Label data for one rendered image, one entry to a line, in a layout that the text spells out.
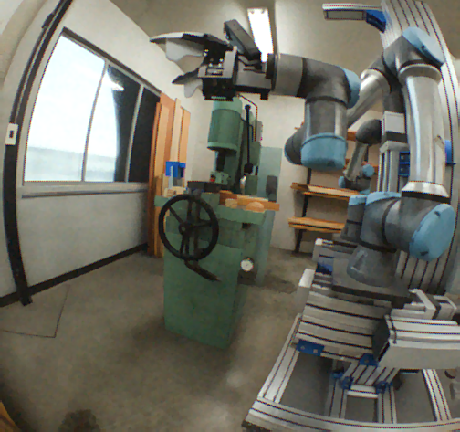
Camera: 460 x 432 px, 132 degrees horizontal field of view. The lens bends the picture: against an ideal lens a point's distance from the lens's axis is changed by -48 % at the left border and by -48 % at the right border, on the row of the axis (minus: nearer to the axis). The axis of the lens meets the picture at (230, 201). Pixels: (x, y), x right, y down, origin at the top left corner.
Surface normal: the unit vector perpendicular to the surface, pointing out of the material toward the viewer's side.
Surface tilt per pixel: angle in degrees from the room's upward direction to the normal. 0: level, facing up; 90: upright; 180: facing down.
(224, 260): 90
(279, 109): 90
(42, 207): 90
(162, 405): 0
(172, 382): 0
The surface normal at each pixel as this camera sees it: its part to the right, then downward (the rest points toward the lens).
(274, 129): -0.25, 0.06
